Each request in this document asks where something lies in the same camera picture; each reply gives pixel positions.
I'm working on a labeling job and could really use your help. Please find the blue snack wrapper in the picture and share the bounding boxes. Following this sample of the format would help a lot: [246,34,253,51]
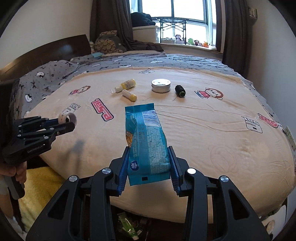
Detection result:
[125,103,171,186]

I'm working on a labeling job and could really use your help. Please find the yellow bottle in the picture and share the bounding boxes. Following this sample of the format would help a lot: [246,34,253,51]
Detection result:
[122,89,137,102]
[114,79,136,93]

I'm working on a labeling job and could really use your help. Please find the black thread spool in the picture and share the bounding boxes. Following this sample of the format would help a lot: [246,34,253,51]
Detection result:
[173,85,186,101]

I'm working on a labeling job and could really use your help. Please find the trash bin with litter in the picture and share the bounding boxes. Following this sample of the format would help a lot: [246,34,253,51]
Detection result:
[111,204,163,241]

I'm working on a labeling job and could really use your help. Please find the person's left hand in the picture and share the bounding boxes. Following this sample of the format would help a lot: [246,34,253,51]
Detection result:
[0,162,27,184]

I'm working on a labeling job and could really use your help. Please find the grey patterned duvet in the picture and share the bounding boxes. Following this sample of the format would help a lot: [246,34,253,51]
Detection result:
[9,52,296,149]

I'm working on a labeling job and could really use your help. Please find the yellow fluffy rug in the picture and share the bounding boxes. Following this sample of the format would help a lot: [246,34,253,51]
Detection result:
[18,167,65,232]

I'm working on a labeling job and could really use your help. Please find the cream cartoon print bed sheet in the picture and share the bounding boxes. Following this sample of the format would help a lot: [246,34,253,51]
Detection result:
[24,66,296,224]

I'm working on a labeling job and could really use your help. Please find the dark wooden headboard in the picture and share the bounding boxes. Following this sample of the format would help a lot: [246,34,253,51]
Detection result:
[1,35,91,81]

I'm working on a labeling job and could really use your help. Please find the teal small book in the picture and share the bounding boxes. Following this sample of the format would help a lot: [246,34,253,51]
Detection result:
[91,52,104,59]

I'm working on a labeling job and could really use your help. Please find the round silver tin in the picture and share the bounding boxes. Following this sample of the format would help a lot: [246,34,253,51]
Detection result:
[151,79,171,93]

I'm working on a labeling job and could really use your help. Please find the brown patterned pillow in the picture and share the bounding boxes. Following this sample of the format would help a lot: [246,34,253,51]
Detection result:
[94,30,127,54]

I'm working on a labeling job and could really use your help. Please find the dark curtain left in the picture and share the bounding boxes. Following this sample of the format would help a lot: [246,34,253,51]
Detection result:
[89,0,164,52]

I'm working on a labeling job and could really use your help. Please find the dark curtain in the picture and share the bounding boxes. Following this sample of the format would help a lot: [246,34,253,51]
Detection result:
[89,0,164,52]
[222,1,252,77]

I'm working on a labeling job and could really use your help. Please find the orange toy figure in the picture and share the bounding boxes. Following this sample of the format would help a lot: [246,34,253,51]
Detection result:
[202,42,209,48]

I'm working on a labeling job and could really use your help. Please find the green frog toy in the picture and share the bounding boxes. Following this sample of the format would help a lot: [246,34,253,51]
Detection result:
[187,38,195,46]

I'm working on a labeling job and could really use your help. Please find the white storage box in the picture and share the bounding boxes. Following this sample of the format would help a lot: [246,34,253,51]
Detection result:
[132,26,161,43]

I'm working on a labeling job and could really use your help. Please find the small monkey plush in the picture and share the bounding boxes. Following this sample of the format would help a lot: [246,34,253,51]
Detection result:
[175,34,182,41]

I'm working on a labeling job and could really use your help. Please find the dark clothes pile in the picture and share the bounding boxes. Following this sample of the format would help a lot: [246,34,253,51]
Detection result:
[131,12,156,28]

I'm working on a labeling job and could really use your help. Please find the black folding rack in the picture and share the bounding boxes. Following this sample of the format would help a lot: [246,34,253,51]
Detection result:
[152,16,189,44]

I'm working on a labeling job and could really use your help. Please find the dark curtain right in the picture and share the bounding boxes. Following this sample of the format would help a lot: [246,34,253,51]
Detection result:
[222,1,252,77]

